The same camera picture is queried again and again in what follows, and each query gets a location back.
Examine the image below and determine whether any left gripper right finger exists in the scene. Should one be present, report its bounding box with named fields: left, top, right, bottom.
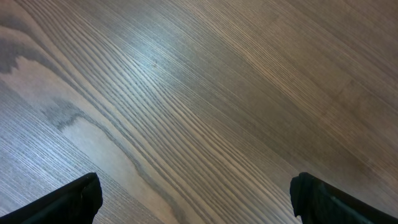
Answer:
left=290, top=172, right=397, bottom=224

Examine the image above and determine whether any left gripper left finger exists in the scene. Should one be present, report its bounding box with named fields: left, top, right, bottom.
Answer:
left=1, top=172, right=103, bottom=224

